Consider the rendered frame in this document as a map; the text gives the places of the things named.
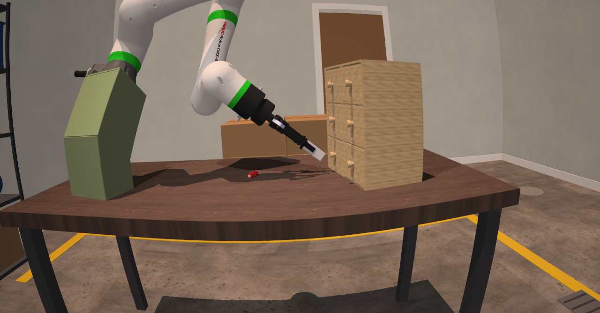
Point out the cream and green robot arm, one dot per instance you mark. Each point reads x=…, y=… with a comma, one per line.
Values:
x=217, y=81

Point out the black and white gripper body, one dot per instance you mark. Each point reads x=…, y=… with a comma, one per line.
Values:
x=265, y=112

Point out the light wooden chest of drawers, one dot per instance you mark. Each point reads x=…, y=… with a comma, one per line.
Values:
x=393, y=122

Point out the red aa battery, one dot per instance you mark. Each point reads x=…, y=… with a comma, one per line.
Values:
x=252, y=174

